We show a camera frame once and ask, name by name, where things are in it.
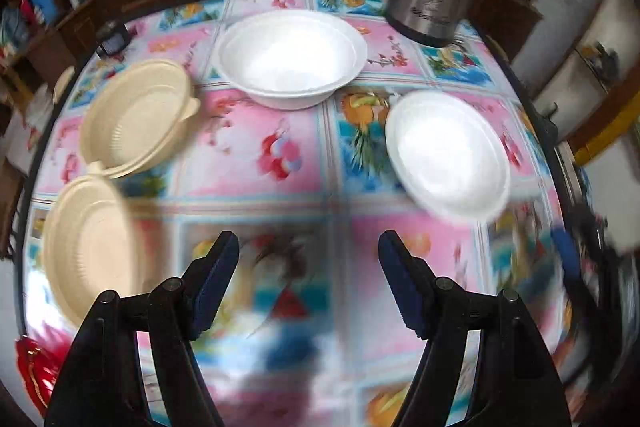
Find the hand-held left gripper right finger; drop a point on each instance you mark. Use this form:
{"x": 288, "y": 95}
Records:
{"x": 402, "y": 287}

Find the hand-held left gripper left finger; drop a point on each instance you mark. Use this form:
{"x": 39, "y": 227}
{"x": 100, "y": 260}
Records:
{"x": 216, "y": 287}

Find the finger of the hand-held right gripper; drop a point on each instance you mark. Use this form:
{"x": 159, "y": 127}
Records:
{"x": 567, "y": 254}

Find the gold plastic plate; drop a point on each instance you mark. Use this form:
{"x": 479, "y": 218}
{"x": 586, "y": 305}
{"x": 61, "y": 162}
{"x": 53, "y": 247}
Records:
{"x": 85, "y": 252}

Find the white foam plate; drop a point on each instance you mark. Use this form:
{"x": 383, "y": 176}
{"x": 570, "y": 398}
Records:
{"x": 450, "y": 152}

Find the beige ribbed plastic bowl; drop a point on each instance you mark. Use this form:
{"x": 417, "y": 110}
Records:
{"x": 135, "y": 117}

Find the red gold-rimmed plate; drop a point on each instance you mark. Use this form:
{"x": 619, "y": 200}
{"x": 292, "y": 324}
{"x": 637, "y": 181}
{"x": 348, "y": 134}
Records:
{"x": 37, "y": 372}

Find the large white foam bowl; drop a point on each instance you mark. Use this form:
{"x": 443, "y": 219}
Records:
{"x": 290, "y": 57}

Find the pink floral printed tablecloth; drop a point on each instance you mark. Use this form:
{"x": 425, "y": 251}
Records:
{"x": 250, "y": 157}

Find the small black device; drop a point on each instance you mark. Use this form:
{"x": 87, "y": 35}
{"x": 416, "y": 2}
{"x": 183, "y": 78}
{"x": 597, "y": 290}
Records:
{"x": 111, "y": 41}

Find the gold-trimmed wooden shelf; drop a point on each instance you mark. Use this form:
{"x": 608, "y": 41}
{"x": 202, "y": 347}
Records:
{"x": 25, "y": 57}

